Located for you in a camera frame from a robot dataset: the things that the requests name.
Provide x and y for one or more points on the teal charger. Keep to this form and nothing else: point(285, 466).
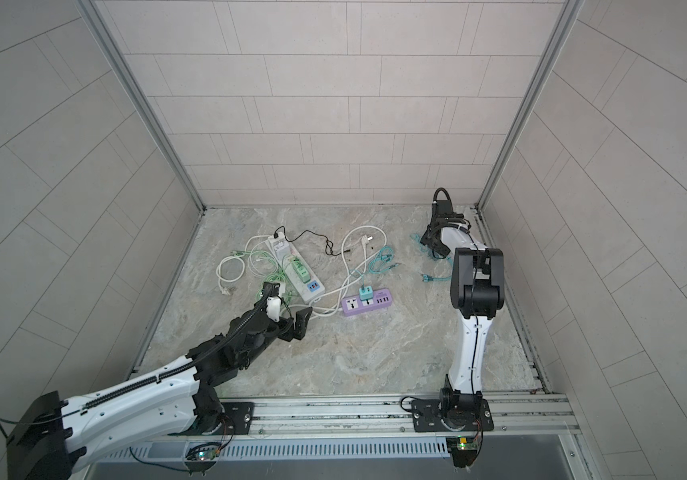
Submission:
point(365, 293)

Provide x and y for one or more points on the left circuit board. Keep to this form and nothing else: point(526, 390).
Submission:
point(206, 452)

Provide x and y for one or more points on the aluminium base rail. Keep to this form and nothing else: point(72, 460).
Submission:
point(376, 416)

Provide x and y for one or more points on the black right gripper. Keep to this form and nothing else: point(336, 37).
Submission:
point(429, 237)

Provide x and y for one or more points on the purple power strip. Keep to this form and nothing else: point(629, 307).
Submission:
point(353, 305)

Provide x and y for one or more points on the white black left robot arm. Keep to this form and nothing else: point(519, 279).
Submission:
point(57, 437)

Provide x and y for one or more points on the white multicolour power strip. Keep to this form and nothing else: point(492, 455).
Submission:
point(309, 292)

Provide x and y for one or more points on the right circuit board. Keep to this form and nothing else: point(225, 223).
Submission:
point(463, 450)

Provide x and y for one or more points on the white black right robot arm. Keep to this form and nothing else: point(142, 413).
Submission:
point(477, 293)

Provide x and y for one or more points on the circuit board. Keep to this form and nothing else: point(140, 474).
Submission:
point(463, 450)
point(206, 452)

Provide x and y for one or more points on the light green cube charger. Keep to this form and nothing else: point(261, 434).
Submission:
point(296, 263)

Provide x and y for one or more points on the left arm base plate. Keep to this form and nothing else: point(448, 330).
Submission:
point(230, 418)

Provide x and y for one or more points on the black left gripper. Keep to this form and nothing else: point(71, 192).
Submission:
point(300, 329)

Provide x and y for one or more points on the white square charger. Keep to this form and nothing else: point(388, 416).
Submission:
point(285, 253)

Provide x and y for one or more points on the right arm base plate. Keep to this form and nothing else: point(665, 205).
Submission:
point(430, 416)

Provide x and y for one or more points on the light green charger block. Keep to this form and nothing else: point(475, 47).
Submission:
point(303, 274)

